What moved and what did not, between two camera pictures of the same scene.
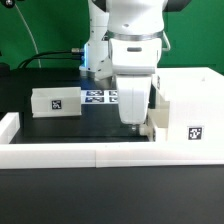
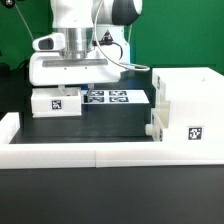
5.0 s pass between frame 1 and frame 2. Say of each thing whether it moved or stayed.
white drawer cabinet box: stayed
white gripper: moved
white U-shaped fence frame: stayed
